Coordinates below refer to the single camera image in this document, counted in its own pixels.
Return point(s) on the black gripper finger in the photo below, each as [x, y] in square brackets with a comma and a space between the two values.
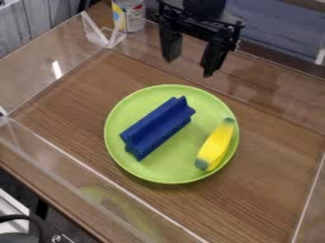
[219, 44]
[171, 41]

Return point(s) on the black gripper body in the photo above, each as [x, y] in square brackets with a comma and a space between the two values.
[203, 18]

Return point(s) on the blue plastic block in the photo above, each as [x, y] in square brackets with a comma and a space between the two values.
[157, 127]

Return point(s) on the green round plate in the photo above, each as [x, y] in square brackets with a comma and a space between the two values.
[170, 164]

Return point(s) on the yellow toy banana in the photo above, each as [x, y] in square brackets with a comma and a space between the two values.
[215, 146]

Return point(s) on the clear acrylic enclosure wall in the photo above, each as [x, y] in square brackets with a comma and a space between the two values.
[60, 84]

